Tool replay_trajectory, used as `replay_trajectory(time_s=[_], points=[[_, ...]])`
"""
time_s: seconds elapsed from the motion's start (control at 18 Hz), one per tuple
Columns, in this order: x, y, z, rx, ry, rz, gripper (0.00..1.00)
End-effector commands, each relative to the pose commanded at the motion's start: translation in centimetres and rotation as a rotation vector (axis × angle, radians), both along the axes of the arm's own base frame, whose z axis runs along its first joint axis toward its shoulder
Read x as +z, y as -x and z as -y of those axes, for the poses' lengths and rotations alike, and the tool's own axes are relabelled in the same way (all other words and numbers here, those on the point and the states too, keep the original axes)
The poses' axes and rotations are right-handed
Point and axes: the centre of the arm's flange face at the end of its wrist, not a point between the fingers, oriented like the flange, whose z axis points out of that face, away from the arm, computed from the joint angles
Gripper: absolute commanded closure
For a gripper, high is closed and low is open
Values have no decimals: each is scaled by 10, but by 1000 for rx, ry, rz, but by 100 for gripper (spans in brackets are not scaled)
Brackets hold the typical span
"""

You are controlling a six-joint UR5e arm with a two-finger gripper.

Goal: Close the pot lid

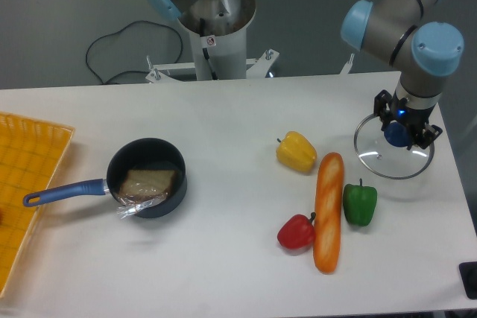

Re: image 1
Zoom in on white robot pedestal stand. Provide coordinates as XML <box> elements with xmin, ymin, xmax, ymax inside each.
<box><xmin>148</xmin><ymin>0</ymin><xmax>279</xmax><ymax>80</ymax></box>

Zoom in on wrapped sandwich in plastic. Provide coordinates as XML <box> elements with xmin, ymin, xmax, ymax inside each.
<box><xmin>116</xmin><ymin>169</ymin><xmax>178</xmax><ymax>219</ymax></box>

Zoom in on green bell pepper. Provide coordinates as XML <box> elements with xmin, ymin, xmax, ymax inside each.
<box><xmin>343</xmin><ymin>179</ymin><xmax>378</xmax><ymax>227</ymax></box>

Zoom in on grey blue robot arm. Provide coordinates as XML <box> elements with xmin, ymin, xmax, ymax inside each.
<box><xmin>148</xmin><ymin>0</ymin><xmax>464</xmax><ymax>149</ymax></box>

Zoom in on yellow plastic basket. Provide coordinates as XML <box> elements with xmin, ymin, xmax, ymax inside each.
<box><xmin>1</xmin><ymin>112</ymin><xmax>75</xmax><ymax>296</ymax></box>

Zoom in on black object at table edge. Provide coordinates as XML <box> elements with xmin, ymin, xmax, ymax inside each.
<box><xmin>458</xmin><ymin>261</ymin><xmax>477</xmax><ymax>300</ymax></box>

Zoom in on black cable on floor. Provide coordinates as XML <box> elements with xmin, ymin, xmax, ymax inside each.
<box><xmin>85</xmin><ymin>20</ymin><xmax>184</xmax><ymax>86</ymax></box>

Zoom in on yellow bell pepper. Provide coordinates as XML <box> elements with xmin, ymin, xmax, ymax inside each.
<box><xmin>276</xmin><ymin>131</ymin><xmax>318</xmax><ymax>174</ymax></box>

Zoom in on orange baguette bread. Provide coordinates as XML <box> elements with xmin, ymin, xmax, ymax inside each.
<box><xmin>313</xmin><ymin>152</ymin><xmax>344</xmax><ymax>274</ymax></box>

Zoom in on dark pot with blue handle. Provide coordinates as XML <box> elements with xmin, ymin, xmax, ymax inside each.
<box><xmin>23</xmin><ymin>138</ymin><xmax>187</xmax><ymax>219</ymax></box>

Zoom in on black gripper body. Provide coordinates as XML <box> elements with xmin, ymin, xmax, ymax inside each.
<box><xmin>387</xmin><ymin>86</ymin><xmax>437</xmax><ymax>133</ymax></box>

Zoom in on red bell pepper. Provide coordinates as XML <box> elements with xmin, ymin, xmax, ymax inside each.
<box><xmin>277</xmin><ymin>212</ymin><xmax>316</xmax><ymax>250</ymax></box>

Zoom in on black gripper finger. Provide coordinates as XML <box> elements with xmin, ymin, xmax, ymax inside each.
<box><xmin>373</xmin><ymin>89</ymin><xmax>392</xmax><ymax>130</ymax></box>
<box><xmin>407</xmin><ymin>123</ymin><xmax>443</xmax><ymax>150</ymax></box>

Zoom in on glass pot lid blue knob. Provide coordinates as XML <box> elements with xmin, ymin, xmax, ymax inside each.
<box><xmin>353</xmin><ymin>113</ymin><xmax>435</xmax><ymax>180</ymax></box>

